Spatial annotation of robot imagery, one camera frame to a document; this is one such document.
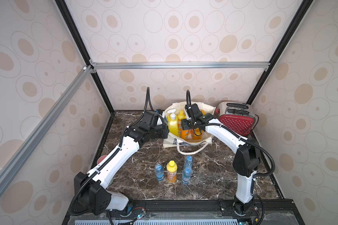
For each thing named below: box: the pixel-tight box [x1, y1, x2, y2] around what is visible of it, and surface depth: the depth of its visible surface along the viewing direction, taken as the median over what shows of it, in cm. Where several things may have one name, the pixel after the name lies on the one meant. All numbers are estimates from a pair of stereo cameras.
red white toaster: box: [214, 100, 260, 137], surface depth 98 cm
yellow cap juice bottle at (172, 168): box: [166, 159, 178, 184], surface depth 70 cm
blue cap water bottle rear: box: [184, 155, 193, 168], surface depth 77 cm
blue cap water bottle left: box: [154, 164, 165, 181], surface depth 75 cm
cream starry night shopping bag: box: [162, 101, 217, 156], surface depth 86 cm
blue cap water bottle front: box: [181, 166, 193, 186], surface depth 74 cm
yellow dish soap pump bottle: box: [166, 108, 179, 137], surface depth 88 cm
